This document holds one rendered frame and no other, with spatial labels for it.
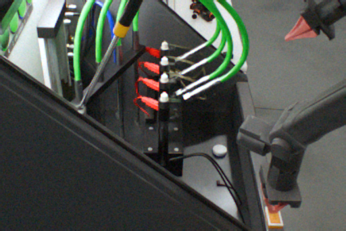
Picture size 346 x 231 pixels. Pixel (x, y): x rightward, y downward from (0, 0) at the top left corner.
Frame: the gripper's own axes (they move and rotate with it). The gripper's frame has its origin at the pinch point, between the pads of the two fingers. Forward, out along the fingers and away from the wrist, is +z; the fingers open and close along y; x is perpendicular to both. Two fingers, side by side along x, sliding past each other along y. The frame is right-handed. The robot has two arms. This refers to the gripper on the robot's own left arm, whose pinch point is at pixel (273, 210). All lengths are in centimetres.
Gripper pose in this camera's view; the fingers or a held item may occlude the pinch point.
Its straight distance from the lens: 108.4
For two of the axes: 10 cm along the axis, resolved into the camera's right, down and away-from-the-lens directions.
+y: -0.2, 6.0, -8.0
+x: 10.0, 0.2, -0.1
